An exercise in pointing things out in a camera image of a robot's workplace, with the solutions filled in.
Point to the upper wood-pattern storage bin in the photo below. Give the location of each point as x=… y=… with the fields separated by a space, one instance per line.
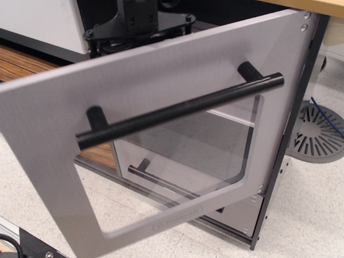
x=16 y=64

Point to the black oven door handle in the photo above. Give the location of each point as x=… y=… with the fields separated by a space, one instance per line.
x=101 y=131

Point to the white cabinet door panel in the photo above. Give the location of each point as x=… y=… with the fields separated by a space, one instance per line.
x=57 y=23

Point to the white oven shelf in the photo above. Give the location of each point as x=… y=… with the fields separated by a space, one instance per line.
x=245 y=115

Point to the wooden countertop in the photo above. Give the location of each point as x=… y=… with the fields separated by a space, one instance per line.
x=327 y=7

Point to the black drawer handle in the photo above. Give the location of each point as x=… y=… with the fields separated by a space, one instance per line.
x=173 y=181

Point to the black metal bracket with screw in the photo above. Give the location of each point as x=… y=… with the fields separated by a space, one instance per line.
x=34 y=247

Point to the grey toy oven door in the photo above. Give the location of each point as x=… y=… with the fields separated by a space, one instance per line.
x=42 y=114

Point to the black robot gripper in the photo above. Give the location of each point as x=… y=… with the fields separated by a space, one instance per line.
x=137 y=23

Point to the aluminium rail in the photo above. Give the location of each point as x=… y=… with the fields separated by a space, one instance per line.
x=9 y=229

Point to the grey slotted round base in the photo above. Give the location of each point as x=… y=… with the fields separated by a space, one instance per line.
x=317 y=136

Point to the wood-pattern storage bin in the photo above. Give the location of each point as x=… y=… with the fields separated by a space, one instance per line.
x=16 y=64
x=100 y=154

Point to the lower wood-pattern storage bin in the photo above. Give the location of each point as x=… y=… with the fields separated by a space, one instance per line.
x=100 y=154

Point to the black toy kitchen frame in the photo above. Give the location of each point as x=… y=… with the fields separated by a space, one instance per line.
x=242 y=220

